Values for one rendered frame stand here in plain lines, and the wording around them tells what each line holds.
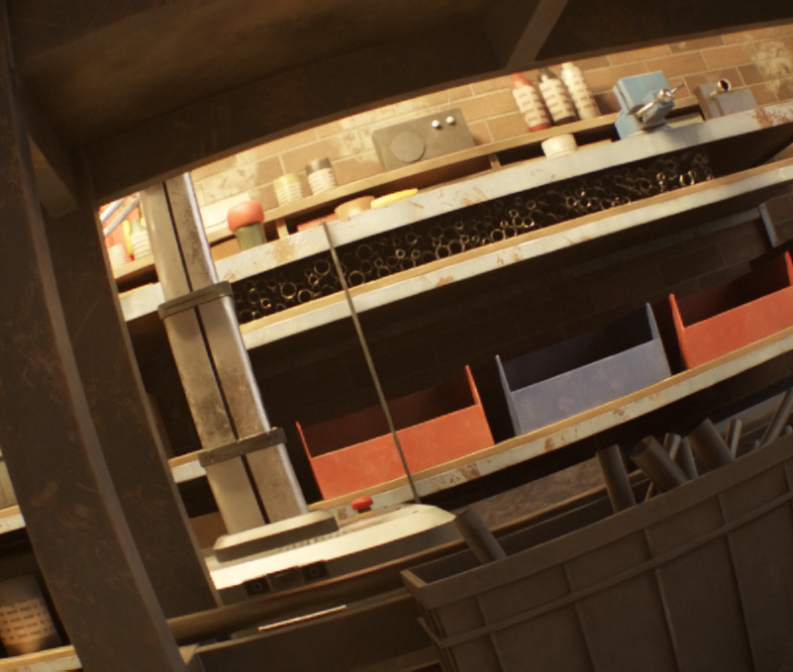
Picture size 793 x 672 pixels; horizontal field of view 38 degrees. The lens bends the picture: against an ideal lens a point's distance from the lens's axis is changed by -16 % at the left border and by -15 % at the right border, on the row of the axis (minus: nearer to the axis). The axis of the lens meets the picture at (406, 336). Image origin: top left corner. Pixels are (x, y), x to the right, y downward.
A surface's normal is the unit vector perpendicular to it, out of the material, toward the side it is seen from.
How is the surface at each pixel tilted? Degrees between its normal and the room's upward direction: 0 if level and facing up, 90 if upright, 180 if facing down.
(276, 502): 90
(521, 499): 90
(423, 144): 90
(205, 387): 90
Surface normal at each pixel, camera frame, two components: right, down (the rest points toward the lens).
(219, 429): 0.09, -0.11
